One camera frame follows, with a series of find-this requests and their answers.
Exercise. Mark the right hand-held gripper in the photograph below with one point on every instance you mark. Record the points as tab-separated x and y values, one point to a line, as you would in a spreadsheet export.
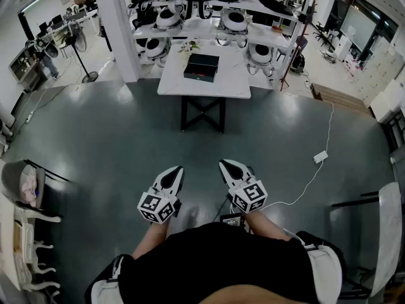
250	196

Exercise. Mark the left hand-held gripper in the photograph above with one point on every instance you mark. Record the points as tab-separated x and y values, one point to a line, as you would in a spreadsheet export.
155	206

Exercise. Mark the person's left forearm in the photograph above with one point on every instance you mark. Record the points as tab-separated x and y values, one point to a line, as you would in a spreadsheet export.
148	239

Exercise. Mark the person's right forearm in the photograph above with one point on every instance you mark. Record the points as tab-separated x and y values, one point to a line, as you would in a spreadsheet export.
265	225

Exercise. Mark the white foam box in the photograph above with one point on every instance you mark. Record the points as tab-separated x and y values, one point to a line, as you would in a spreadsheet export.
387	103

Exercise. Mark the person's black shirt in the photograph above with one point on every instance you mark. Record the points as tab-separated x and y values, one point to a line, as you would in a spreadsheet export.
215	258

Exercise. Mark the white power adapter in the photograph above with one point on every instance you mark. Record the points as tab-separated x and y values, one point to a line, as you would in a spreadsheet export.
320	157

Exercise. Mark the white marble table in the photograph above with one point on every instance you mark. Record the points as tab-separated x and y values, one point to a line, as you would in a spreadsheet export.
228	81

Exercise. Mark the black floor bag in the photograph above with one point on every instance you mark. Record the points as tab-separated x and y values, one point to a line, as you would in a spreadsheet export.
298	63

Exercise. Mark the wooden step platform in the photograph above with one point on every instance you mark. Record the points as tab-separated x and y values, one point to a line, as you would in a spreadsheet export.
341	98

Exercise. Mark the flower bouquet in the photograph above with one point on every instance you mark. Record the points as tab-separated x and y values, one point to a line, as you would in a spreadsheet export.
190	46

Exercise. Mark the red pole stand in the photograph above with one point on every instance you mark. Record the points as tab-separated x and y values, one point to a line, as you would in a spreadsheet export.
295	50

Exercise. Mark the pink cloth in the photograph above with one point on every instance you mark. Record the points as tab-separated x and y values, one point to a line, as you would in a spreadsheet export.
28	188

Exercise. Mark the white shelving rack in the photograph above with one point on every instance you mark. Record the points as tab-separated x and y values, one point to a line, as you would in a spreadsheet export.
202	27

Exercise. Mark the white ornate chair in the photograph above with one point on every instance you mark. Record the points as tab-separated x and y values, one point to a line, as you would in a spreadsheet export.
27	239

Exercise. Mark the group of white backpack pods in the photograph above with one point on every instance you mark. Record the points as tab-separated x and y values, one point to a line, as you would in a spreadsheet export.
234	19

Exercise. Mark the white power strip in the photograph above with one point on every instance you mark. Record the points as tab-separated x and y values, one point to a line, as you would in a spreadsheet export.
30	117

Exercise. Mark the grey shell chair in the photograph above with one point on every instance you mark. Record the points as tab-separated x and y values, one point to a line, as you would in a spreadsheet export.
12	173

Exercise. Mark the grey marble side table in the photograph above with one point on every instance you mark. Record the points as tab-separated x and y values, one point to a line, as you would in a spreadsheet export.
389	233

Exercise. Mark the black standing fan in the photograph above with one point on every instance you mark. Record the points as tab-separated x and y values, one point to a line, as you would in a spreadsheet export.
79	40

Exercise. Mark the black flat bag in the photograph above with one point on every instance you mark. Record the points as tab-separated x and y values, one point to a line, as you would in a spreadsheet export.
276	6

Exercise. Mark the white cabinets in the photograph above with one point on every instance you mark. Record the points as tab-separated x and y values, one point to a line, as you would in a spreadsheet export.
383	71

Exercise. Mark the grey cabinet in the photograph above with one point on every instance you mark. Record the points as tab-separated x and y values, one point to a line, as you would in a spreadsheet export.
23	71

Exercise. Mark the office desks with monitors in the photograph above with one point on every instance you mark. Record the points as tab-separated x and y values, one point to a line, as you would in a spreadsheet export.
68	17

